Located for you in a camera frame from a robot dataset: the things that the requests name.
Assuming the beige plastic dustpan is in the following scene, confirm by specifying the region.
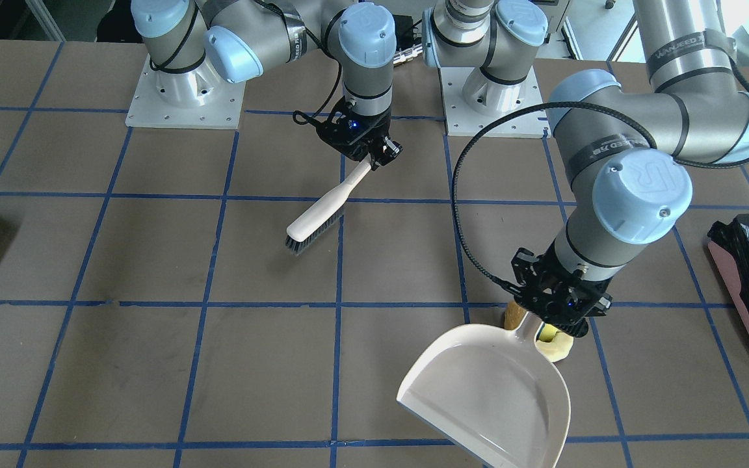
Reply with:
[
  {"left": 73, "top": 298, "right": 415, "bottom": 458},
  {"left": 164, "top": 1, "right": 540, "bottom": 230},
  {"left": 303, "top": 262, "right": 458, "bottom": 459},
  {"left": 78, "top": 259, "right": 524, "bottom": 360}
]
[{"left": 396, "top": 312, "right": 572, "bottom": 467}]

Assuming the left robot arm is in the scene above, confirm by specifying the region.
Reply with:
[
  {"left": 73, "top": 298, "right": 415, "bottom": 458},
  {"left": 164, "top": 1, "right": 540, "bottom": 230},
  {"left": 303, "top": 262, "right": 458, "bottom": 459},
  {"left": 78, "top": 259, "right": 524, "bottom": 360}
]
[{"left": 450, "top": 1, "right": 749, "bottom": 337}]

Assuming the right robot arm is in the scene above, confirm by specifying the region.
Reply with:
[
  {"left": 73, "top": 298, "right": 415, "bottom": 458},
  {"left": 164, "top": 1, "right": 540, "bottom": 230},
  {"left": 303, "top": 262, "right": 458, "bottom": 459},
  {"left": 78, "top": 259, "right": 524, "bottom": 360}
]
[{"left": 127, "top": 1, "right": 402, "bottom": 168}]

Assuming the white hand brush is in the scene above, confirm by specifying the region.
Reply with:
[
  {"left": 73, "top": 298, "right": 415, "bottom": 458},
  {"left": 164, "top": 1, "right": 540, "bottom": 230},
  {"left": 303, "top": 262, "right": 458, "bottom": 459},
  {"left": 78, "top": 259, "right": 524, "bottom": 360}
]
[{"left": 285, "top": 156, "right": 373, "bottom": 255}]

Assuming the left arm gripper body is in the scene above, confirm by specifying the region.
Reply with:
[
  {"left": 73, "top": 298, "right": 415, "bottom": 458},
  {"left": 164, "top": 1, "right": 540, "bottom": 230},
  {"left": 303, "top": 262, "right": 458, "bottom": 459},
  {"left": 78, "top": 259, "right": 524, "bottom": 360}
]
[{"left": 511, "top": 248, "right": 612, "bottom": 337}]

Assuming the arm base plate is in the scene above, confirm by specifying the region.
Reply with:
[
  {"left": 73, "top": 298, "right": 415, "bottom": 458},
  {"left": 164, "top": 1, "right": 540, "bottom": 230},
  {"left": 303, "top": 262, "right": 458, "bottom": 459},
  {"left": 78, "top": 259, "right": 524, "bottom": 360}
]
[
  {"left": 125, "top": 57, "right": 244, "bottom": 130},
  {"left": 439, "top": 66, "right": 543, "bottom": 137}
]

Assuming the pale yellow banana peel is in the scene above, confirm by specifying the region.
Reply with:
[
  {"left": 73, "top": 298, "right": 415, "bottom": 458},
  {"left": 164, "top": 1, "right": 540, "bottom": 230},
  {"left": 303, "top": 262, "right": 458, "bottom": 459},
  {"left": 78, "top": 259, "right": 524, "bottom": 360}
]
[{"left": 535, "top": 331, "right": 575, "bottom": 363}]

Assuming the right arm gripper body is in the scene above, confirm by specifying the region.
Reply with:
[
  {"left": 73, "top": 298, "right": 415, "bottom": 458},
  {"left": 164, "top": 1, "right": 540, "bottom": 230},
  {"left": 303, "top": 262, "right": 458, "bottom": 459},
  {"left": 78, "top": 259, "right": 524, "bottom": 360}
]
[{"left": 316, "top": 107, "right": 403, "bottom": 171}]

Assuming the green yellow sponge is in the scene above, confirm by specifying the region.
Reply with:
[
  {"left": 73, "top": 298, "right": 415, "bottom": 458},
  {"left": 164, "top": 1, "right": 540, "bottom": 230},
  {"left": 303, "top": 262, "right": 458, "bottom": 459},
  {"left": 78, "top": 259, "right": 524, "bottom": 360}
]
[{"left": 537, "top": 324, "right": 559, "bottom": 343}]

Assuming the brown toy potato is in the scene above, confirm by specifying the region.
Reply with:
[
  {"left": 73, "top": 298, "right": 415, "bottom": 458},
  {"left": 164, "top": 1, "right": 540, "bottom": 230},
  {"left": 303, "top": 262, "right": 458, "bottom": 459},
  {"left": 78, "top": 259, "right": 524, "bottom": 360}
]
[{"left": 503, "top": 300, "right": 528, "bottom": 331}]

